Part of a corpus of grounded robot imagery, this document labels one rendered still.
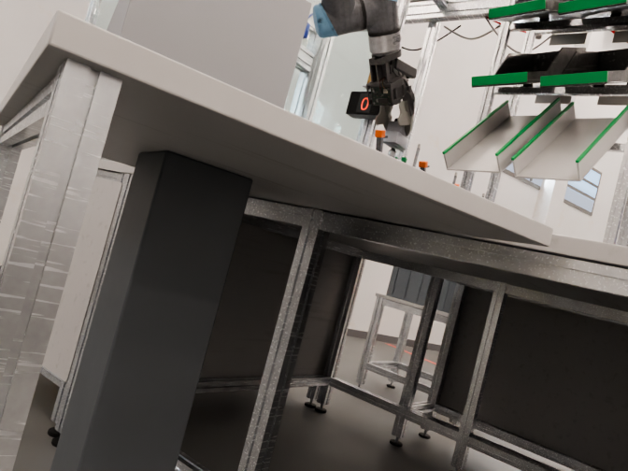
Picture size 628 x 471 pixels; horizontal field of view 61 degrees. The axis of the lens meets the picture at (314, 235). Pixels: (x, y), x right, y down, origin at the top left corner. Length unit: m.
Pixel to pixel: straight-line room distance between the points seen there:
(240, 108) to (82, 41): 0.14
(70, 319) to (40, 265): 1.35
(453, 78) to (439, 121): 0.55
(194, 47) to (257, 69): 0.11
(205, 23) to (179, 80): 0.42
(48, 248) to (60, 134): 0.10
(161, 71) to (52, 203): 0.14
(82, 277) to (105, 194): 0.27
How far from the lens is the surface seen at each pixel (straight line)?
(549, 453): 2.71
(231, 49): 0.92
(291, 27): 0.98
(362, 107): 1.62
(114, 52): 0.49
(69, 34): 0.48
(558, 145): 1.26
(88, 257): 1.82
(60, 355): 1.87
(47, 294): 0.50
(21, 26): 4.69
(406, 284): 3.37
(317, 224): 1.15
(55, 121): 0.49
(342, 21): 1.27
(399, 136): 1.38
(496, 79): 1.26
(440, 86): 6.66
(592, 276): 0.94
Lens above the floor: 0.72
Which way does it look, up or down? 2 degrees up
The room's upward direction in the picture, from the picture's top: 15 degrees clockwise
